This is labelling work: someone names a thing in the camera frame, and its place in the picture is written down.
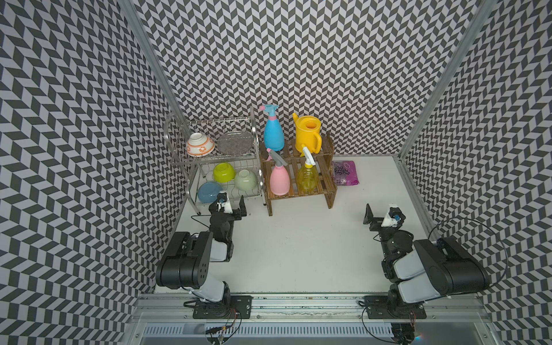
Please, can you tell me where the yellow spray bottle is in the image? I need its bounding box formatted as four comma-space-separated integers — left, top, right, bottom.
297, 145, 319, 193

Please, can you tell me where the blue spray bottle pink cap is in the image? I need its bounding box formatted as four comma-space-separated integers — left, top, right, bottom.
259, 104, 285, 151

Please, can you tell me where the yellow watering can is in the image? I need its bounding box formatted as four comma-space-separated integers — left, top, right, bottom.
293, 113, 322, 157

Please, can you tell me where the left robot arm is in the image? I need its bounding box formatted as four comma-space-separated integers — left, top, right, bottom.
155, 200, 247, 311

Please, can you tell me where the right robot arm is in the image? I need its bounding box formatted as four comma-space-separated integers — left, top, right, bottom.
233, 198, 490, 305

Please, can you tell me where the wooden slatted shelf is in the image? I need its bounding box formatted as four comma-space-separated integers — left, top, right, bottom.
259, 132, 337, 216

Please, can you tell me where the blue ceramic bowl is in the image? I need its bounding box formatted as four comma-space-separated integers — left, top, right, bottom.
197, 181, 223, 204

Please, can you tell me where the pale green ceramic bowl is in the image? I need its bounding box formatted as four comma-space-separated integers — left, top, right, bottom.
234, 169, 257, 192

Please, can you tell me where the lime green bowl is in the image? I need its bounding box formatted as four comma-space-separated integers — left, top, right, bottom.
213, 162, 236, 183

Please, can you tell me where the purple packet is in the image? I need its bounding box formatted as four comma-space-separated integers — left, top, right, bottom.
332, 160, 359, 186

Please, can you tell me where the metal dish rack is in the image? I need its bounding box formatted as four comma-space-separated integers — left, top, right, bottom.
162, 105, 267, 216

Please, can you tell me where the grey patterned plate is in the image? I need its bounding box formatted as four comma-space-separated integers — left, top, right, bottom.
217, 131, 253, 156

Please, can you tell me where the white orange patterned bowl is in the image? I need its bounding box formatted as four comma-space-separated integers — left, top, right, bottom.
186, 132, 215, 158

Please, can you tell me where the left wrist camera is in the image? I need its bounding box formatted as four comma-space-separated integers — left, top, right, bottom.
214, 191, 233, 214

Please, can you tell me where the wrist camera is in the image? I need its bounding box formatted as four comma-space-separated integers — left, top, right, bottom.
214, 191, 233, 214
381, 204, 406, 229

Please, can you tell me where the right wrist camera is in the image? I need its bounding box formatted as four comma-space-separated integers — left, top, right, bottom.
381, 204, 406, 229

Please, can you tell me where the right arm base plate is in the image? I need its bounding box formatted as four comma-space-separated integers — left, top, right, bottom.
364, 296, 427, 320

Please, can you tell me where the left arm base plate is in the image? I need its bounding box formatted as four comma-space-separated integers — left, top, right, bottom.
193, 295, 253, 320

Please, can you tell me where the aluminium rail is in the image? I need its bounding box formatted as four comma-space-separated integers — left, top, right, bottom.
122, 293, 500, 344

